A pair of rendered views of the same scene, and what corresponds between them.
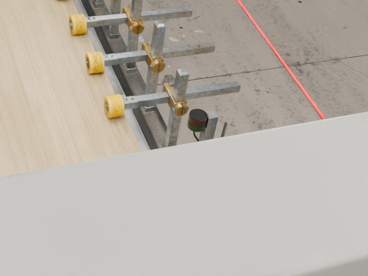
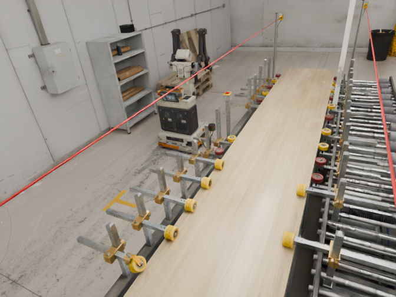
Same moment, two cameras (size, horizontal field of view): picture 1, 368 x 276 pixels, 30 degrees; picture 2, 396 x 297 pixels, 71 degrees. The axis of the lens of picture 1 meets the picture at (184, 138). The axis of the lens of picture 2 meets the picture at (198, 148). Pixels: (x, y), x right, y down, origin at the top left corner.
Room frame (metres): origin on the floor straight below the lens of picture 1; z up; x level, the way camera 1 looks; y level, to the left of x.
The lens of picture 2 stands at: (2.91, 1.72, 2.19)
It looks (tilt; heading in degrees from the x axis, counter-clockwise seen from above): 31 degrees down; 238
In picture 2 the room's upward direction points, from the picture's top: 6 degrees counter-clockwise
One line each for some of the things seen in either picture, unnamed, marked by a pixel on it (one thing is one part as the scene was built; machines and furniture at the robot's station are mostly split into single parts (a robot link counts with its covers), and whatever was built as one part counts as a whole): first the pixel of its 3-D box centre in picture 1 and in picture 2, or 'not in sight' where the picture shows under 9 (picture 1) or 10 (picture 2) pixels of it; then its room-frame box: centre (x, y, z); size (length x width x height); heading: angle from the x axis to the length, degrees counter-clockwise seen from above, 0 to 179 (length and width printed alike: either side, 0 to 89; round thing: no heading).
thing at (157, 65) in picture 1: (153, 57); (180, 174); (2.13, 0.18, 0.95); 0.14 x 0.06 x 0.05; 29
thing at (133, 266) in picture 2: not in sight; (137, 264); (2.72, 0.69, 0.93); 0.09 x 0.08 x 0.09; 119
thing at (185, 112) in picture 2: not in sight; (178, 110); (1.06, -1.64, 0.59); 0.55 x 0.34 x 0.83; 118
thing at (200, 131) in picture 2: not in sight; (184, 132); (0.98, -1.69, 0.16); 0.67 x 0.64 x 0.25; 28
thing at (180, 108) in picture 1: (175, 99); (194, 157); (1.91, 0.06, 0.95); 0.14 x 0.06 x 0.05; 29
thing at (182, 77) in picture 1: (174, 120); (197, 164); (1.89, 0.05, 0.86); 0.04 x 0.04 x 0.48; 29
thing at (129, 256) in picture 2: not in sight; (134, 261); (2.73, 0.68, 0.95); 0.10 x 0.04 x 0.10; 119
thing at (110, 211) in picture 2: not in sight; (137, 220); (2.59, 0.41, 0.95); 0.50 x 0.04 x 0.04; 119
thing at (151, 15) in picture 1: (135, 16); (159, 195); (2.37, 0.29, 0.95); 0.50 x 0.04 x 0.04; 119
